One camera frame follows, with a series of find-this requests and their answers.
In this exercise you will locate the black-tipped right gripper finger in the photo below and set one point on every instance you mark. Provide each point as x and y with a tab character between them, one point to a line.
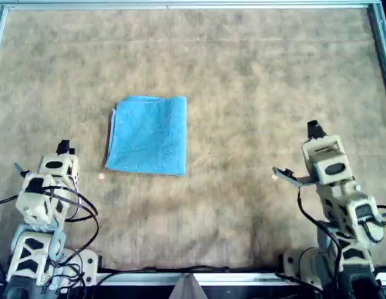
321	133
312	129

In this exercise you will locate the cream left gripper body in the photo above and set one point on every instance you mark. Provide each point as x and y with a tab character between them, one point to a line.
73	165

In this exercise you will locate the cream right gripper body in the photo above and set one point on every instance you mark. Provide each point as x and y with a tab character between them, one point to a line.
311	152

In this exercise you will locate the blue microfibre cloth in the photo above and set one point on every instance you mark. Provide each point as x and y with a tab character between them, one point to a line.
149	137

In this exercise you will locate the cream grey left robot arm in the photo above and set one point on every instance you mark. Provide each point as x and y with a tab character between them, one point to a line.
28	252

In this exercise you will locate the cream left arm base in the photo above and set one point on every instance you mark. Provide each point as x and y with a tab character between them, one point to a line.
88	264

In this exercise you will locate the cream right arm base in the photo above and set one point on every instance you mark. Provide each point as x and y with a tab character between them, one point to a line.
302	261

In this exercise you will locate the cream grey right robot arm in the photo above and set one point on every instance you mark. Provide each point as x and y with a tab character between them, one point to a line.
339	202

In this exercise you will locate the tan fabric table cover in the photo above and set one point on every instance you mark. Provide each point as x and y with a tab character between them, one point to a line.
193	218

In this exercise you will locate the left gripper camera circuit board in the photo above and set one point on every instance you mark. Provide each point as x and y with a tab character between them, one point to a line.
20	168

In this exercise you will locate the grey pyramid camera mount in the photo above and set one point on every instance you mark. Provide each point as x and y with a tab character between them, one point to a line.
188	289

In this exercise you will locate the aluminium table frame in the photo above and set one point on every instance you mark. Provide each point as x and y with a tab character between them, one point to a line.
193	4

